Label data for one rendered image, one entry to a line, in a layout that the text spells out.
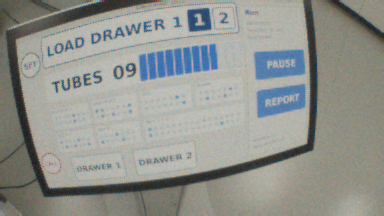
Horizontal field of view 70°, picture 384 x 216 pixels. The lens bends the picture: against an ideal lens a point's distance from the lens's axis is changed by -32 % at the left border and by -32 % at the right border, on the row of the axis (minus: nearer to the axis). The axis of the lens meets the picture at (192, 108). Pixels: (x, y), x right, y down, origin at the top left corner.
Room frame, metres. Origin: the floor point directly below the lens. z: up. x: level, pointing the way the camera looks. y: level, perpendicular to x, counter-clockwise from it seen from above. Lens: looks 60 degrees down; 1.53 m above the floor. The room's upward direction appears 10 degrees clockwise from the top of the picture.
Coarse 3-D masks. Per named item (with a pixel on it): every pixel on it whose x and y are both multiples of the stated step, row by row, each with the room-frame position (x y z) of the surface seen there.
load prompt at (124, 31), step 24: (96, 24) 0.31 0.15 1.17; (120, 24) 0.32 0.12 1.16; (144, 24) 0.33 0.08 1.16; (168, 24) 0.33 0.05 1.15; (192, 24) 0.34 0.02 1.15; (216, 24) 0.36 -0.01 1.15; (48, 48) 0.27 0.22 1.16; (72, 48) 0.28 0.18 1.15; (96, 48) 0.29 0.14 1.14; (120, 48) 0.30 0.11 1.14
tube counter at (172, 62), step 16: (176, 48) 0.32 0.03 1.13; (192, 48) 0.32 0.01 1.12; (208, 48) 0.33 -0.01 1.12; (224, 48) 0.34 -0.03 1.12; (240, 48) 0.34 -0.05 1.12; (112, 64) 0.28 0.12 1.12; (128, 64) 0.28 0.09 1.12; (144, 64) 0.29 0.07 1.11; (160, 64) 0.30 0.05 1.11; (176, 64) 0.30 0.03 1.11; (192, 64) 0.31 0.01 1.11; (208, 64) 0.31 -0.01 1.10; (224, 64) 0.32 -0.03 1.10; (240, 64) 0.33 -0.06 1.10; (112, 80) 0.26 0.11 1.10; (128, 80) 0.27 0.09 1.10; (144, 80) 0.28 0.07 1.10
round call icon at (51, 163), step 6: (42, 156) 0.15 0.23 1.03; (48, 156) 0.15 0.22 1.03; (54, 156) 0.15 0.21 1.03; (42, 162) 0.14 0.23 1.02; (48, 162) 0.14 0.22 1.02; (54, 162) 0.15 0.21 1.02; (60, 162) 0.15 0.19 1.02; (48, 168) 0.13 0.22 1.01; (54, 168) 0.14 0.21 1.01; (60, 168) 0.14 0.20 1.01; (48, 174) 0.12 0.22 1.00; (54, 174) 0.13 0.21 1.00
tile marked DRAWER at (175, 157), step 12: (168, 144) 0.23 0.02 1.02; (180, 144) 0.23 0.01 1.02; (192, 144) 0.24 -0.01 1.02; (132, 156) 0.20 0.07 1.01; (144, 156) 0.20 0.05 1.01; (156, 156) 0.21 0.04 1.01; (168, 156) 0.21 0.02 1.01; (180, 156) 0.22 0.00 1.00; (192, 156) 0.22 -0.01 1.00; (144, 168) 0.19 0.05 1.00; (156, 168) 0.20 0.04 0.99; (168, 168) 0.20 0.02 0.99; (180, 168) 0.20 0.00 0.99
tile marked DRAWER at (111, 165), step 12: (84, 156) 0.17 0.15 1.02; (96, 156) 0.18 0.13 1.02; (108, 156) 0.19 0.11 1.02; (120, 156) 0.19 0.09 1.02; (84, 168) 0.16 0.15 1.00; (96, 168) 0.16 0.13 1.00; (108, 168) 0.17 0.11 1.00; (120, 168) 0.18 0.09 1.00; (84, 180) 0.14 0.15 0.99; (96, 180) 0.15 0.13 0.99
